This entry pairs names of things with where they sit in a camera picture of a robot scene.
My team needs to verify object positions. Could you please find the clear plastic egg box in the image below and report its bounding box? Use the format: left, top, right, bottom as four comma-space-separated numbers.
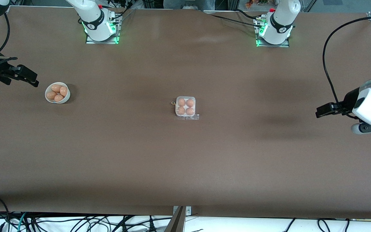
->
174, 96, 200, 121

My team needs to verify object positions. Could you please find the white round bowl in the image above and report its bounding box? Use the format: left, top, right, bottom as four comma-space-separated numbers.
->
45, 82, 71, 104

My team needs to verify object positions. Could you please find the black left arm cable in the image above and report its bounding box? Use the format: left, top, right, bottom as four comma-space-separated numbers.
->
322, 14, 371, 107

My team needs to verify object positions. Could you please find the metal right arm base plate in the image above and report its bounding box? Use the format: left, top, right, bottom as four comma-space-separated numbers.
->
85, 14, 120, 45

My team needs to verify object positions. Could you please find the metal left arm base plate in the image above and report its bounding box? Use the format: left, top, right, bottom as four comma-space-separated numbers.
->
255, 15, 290, 48

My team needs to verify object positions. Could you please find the black cable on table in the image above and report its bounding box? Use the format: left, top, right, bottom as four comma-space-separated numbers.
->
209, 14, 261, 27

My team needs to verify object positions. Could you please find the teal floor cable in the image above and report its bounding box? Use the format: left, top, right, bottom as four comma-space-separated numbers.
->
16, 212, 28, 232

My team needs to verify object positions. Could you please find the metal table edge bracket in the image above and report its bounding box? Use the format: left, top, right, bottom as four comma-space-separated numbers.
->
173, 206, 192, 216

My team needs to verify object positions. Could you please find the dark camera stand bar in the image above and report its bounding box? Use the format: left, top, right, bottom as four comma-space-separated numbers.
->
164, 206, 186, 232

